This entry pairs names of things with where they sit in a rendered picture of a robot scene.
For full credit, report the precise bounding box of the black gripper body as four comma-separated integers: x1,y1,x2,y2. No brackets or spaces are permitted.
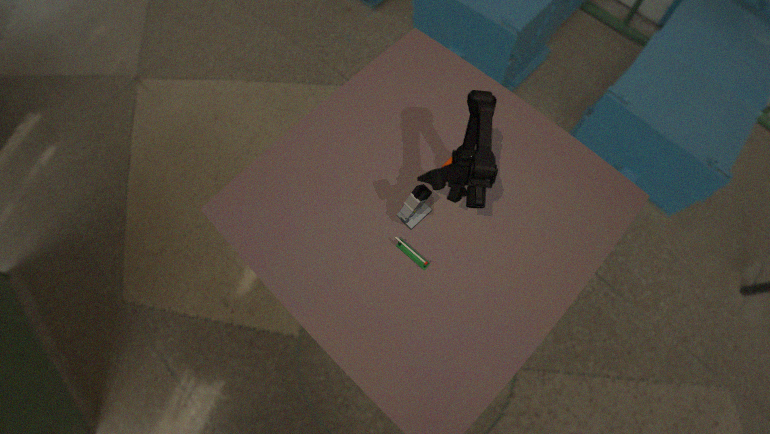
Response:
432,163,467,190

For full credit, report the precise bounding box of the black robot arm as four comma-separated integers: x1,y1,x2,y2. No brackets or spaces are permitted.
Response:
447,90,498,208

